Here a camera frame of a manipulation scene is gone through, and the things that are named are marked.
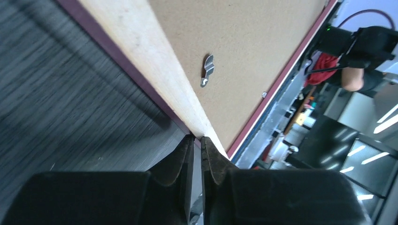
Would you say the aluminium rail front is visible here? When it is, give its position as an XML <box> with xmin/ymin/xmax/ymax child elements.
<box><xmin>231</xmin><ymin>68</ymin><xmax>306</xmax><ymax>169</ymax></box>

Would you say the person in red shirt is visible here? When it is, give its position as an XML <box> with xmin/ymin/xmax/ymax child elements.
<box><xmin>303</xmin><ymin>51</ymin><xmax>386</xmax><ymax>94</ymax></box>

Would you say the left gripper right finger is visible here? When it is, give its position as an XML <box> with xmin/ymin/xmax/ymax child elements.
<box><xmin>201</xmin><ymin>137</ymin><xmax>372</xmax><ymax>225</ymax></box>

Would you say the metal frame turn clip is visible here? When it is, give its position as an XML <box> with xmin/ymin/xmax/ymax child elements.
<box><xmin>200</xmin><ymin>54</ymin><xmax>215</xmax><ymax>88</ymax></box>

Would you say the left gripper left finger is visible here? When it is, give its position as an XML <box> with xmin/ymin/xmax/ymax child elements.
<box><xmin>2</xmin><ymin>135</ymin><xmax>194</xmax><ymax>225</ymax></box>

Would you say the pink wooden picture frame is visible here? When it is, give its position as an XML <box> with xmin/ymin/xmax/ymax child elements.
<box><xmin>60</xmin><ymin>0</ymin><xmax>337</xmax><ymax>158</ymax></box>

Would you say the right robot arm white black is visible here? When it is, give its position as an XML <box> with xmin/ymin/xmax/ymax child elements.
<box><xmin>315</xmin><ymin>26</ymin><xmax>398</xmax><ymax>73</ymax></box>

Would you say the brown frame backing board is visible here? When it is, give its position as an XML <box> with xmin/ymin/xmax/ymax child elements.
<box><xmin>150</xmin><ymin>0</ymin><xmax>327</xmax><ymax>150</ymax></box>

